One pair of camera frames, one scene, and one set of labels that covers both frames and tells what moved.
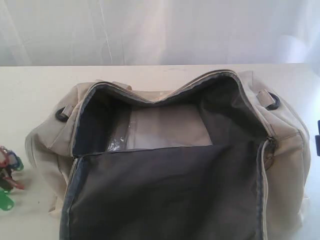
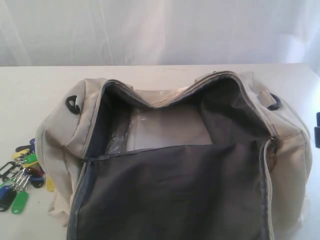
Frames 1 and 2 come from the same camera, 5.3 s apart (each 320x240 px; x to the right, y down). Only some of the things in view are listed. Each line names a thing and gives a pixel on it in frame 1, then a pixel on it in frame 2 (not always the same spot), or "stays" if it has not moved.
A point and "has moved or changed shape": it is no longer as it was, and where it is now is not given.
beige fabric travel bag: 222,159 stays
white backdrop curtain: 66,33 stays
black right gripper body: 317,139 → 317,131
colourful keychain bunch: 9,162 has moved or changed shape
